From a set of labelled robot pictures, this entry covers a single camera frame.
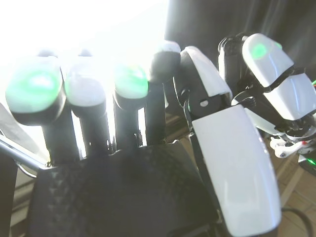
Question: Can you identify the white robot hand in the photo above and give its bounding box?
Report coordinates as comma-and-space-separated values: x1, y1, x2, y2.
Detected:
5, 40, 282, 237

